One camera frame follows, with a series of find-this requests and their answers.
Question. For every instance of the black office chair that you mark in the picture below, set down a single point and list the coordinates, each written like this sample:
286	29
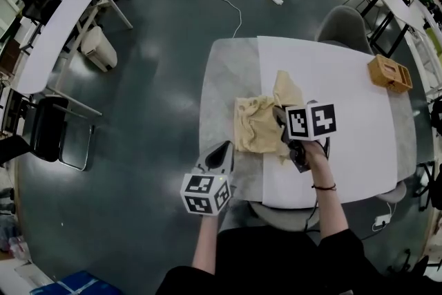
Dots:
48	129

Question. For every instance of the woven wicker basket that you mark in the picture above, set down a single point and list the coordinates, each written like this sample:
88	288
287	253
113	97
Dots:
388	74

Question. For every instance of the blue plastic bag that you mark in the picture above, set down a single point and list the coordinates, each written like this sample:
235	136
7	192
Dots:
76	285

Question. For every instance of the white power adapter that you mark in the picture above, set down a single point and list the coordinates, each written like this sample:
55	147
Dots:
382	220

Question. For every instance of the white table with black legs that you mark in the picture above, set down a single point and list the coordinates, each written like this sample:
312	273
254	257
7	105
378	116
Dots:
400	5

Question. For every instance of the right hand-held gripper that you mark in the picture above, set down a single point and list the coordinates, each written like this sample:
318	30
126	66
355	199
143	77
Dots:
310	121

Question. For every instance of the person's right forearm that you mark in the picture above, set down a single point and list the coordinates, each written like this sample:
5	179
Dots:
328	207

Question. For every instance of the grey shell chair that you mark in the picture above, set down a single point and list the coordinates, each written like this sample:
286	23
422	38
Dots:
342	27

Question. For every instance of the black swivel chair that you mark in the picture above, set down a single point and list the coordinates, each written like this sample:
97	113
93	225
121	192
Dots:
433	186

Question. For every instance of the person's black clothing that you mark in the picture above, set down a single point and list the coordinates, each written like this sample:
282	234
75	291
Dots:
276	262

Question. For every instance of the large white paper sheet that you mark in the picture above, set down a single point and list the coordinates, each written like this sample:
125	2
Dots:
345	148

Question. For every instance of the white trash bin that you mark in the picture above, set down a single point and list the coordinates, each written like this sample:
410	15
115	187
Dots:
98	50

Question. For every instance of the beige pants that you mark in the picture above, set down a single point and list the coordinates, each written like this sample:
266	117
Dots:
253	126

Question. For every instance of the black mesh chair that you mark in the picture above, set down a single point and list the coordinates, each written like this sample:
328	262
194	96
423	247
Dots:
39	1

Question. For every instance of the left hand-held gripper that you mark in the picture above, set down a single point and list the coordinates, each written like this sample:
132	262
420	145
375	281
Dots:
203	195

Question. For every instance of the black wrist band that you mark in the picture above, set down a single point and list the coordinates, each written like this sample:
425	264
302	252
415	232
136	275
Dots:
324	187

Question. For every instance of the long white folding table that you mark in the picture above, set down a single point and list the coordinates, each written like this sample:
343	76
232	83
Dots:
55	34

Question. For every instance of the person's left forearm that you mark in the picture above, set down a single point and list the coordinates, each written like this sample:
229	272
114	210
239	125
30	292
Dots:
206	242

